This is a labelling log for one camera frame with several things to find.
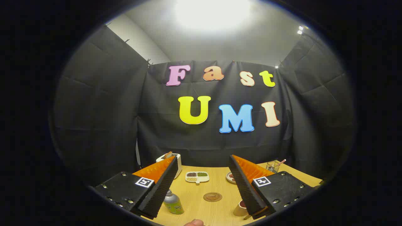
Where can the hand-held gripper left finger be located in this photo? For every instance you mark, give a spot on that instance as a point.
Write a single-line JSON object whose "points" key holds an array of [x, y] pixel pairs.
{"points": [[160, 191]]}

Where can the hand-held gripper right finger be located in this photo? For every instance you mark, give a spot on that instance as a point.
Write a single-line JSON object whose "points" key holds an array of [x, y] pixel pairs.
{"points": [[245, 188]]}

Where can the silver bottle with green label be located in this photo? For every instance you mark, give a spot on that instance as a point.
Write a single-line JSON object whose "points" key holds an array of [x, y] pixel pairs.
{"points": [[174, 204]]}

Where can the round brown coaster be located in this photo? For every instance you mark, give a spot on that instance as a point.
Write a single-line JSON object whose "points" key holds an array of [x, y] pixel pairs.
{"points": [[212, 197]]}

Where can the red meat slice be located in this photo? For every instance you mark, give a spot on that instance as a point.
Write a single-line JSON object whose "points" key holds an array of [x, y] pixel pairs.
{"points": [[231, 177]]}

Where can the white round plate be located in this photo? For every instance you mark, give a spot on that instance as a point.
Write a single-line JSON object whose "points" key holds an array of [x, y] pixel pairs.
{"points": [[228, 179]]}

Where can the white toaster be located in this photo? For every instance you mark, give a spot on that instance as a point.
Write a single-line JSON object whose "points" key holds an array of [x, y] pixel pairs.
{"points": [[178, 163]]}

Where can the toast slice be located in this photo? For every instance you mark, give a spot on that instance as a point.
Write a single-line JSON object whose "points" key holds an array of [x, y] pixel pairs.
{"points": [[168, 154]]}

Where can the white divided tray with beans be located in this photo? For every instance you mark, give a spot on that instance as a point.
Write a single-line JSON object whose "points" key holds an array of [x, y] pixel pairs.
{"points": [[197, 177]]}

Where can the pink striped straw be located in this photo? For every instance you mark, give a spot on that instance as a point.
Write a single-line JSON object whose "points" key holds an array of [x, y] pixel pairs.
{"points": [[281, 162]]}

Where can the wooden table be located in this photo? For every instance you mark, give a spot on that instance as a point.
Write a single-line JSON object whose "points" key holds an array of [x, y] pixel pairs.
{"points": [[207, 213]]}

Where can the black backdrop cloth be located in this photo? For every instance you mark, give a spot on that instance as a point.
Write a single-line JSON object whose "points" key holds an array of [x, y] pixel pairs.
{"points": [[157, 141]]}

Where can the ceiling light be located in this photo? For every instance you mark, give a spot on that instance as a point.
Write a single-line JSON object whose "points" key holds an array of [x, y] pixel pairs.
{"points": [[213, 12]]}

